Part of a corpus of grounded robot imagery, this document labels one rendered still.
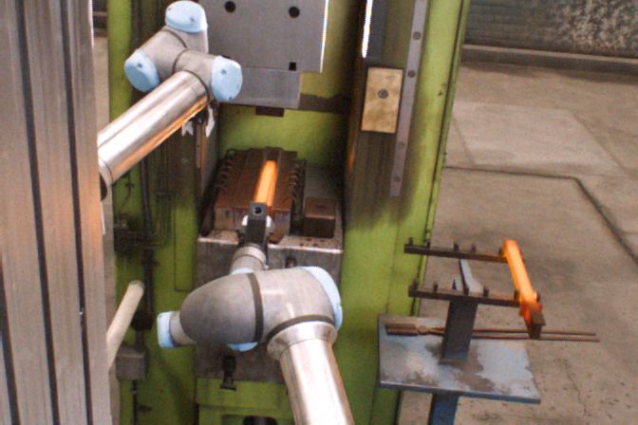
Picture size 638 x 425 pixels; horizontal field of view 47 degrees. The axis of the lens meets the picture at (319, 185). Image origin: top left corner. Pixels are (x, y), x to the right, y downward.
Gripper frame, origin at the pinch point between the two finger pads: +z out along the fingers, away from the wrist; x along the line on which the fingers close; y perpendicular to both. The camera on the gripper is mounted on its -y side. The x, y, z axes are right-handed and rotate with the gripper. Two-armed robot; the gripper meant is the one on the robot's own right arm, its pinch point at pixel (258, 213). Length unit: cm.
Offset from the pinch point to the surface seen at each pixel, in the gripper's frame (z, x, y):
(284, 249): 3.0, 6.8, 11.1
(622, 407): 63, 139, 102
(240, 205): 9.5, -5.6, 2.6
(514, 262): -2, 65, 7
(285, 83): 8.2, 4.3, -31.4
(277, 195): 16.8, 3.6, 2.4
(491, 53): 597, 192, 81
